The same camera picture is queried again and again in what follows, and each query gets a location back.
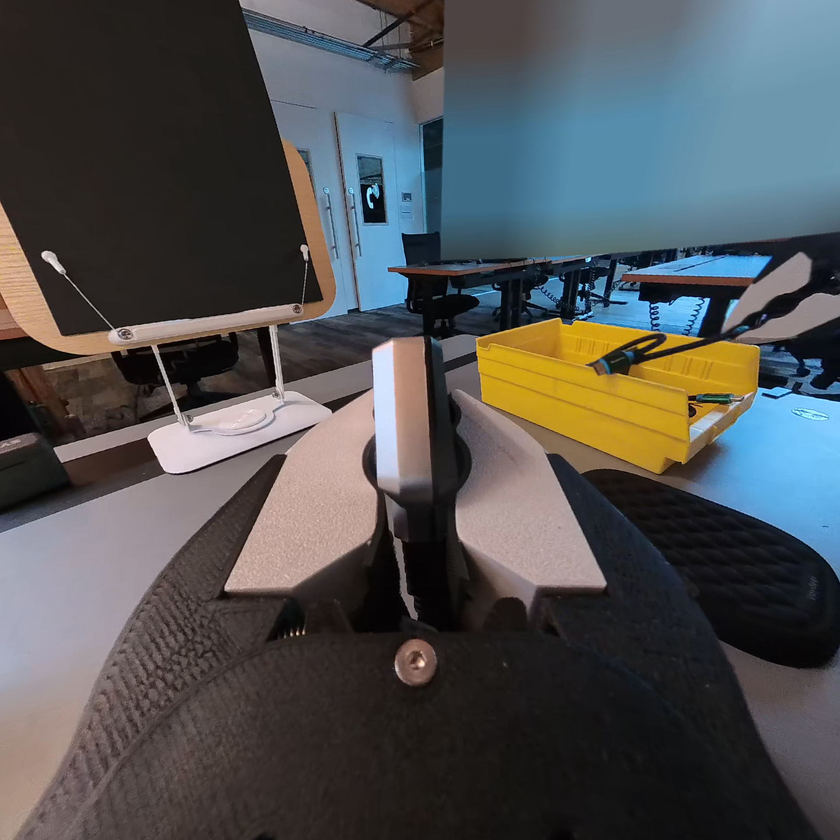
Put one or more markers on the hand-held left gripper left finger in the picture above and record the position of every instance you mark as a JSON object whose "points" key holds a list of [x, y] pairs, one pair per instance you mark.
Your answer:
{"points": [[302, 512]]}

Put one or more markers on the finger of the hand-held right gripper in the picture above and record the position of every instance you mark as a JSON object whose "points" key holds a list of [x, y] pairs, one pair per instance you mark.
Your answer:
{"points": [[784, 279], [800, 321]]}

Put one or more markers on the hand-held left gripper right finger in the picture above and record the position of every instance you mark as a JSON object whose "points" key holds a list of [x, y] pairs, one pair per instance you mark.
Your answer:
{"points": [[525, 512]]}

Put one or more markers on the yellow plastic bin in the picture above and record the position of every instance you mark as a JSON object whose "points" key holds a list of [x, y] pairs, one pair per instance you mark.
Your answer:
{"points": [[577, 420]]}

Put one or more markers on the grey HDMI switch box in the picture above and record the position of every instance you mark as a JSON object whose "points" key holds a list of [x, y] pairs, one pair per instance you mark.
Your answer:
{"points": [[407, 407]]}

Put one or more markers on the wood edged office desk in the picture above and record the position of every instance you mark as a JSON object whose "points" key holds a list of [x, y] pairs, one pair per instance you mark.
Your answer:
{"points": [[459, 268], [695, 269]]}

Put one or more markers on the wooden book stand white base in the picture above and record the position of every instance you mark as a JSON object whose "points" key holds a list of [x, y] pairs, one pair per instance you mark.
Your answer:
{"points": [[177, 453]]}

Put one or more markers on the black office chair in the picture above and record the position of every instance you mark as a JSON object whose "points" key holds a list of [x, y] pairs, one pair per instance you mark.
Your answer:
{"points": [[423, 253], [197, 361]]}

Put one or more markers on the dark grey power box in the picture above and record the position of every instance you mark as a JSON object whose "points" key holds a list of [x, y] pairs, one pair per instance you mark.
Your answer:
{"points": [[29, 469]]}

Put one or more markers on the black phone booth sign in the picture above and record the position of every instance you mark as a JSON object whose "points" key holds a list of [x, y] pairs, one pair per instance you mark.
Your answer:
{"points": [[373, 197]]}

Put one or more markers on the black sheet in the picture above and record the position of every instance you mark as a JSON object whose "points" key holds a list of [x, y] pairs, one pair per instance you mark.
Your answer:
{"points": [[131, 164]]}

